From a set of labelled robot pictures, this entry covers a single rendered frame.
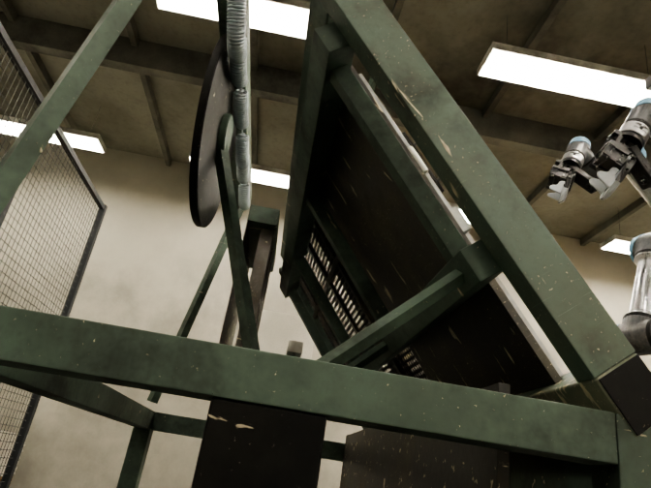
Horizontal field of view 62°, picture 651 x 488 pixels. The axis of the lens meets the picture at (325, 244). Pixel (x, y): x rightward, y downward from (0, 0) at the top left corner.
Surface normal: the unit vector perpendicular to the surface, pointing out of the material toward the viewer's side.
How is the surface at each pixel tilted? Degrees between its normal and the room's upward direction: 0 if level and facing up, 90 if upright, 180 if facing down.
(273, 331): 90
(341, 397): 90
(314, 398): 90
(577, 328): 90
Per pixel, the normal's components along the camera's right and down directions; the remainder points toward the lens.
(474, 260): 0.12, -0.38
